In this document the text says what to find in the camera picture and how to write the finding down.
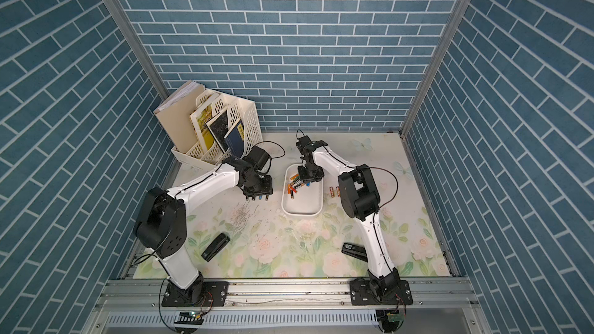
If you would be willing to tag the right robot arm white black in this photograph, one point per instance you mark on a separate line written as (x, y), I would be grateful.
(360, 199)

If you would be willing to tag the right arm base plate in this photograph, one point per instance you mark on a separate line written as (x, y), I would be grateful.
(362, 295)

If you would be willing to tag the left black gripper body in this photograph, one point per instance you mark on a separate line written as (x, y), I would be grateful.
(259, 185)

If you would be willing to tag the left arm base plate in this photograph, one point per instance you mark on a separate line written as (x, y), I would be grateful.
(203, 294)

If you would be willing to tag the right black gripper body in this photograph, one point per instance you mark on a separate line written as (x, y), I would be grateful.
(308, 175)

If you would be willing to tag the yellow cover book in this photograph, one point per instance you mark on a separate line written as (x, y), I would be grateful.
(200, 117)

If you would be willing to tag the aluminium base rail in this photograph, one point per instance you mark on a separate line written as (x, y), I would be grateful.
(440, 305)

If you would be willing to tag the beige paper folder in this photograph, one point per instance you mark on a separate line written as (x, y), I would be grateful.
(174, 115)

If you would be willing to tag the black cover book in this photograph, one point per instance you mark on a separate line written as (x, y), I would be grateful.
(219, 127)

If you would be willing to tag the dark blue book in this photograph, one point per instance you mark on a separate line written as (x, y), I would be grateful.
(235, 139)

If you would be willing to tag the white plastic storage box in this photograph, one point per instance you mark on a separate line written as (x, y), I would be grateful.
(300, 199)

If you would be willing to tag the white perforated file organizer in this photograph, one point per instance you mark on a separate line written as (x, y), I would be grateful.
(238, 108)

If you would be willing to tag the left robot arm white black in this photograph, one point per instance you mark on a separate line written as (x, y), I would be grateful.
(162, 221)

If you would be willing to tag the white vented cable duct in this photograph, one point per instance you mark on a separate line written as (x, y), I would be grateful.
(247, 319)

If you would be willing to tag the black stapler left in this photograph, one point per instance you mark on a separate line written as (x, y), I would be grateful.
(215, 246)

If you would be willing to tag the black stapler right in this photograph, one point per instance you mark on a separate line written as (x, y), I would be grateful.
(355, 251)

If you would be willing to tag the black stapler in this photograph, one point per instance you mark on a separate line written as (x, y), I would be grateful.
(355, 251)
(215, 246)

